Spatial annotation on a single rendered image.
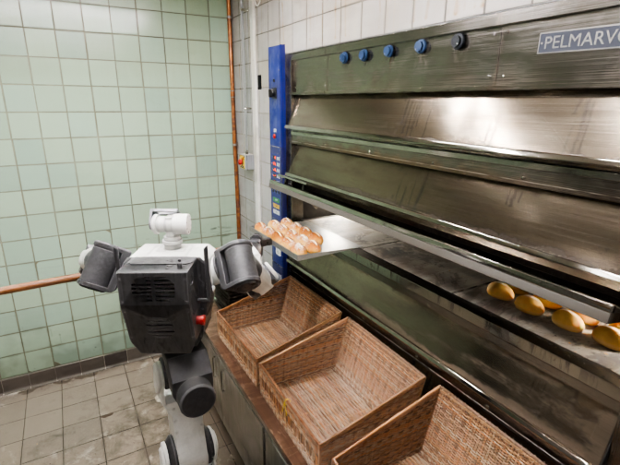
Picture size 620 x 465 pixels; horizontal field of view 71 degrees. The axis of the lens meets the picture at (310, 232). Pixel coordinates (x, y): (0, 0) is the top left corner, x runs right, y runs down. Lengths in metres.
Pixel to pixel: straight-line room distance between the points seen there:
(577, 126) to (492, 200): 0.32
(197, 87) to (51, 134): 0.96
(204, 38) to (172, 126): 0.63
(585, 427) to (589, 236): 0.52
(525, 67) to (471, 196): 0.40
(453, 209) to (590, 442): 0.75
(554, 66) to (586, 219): 0.40
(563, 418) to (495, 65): 1.03
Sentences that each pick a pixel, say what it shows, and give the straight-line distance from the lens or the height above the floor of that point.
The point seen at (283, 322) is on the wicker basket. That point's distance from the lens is 2.66.
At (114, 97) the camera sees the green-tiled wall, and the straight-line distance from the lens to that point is 3.13.
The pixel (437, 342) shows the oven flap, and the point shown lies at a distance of 1.74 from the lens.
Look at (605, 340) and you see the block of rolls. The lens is 1.54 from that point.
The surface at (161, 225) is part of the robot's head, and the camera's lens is 1.43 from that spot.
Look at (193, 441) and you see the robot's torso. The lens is 1.77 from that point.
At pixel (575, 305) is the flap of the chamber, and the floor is 1.41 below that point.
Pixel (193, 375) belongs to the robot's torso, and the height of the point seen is 1.03.
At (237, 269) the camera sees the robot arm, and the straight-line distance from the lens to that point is 1.36.
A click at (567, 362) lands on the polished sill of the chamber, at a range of 1.43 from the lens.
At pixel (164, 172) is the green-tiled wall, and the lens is 3.21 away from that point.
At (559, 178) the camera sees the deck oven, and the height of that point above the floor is 1.67.
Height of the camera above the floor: 1.86
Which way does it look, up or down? 17 degrees down
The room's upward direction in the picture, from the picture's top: straight up
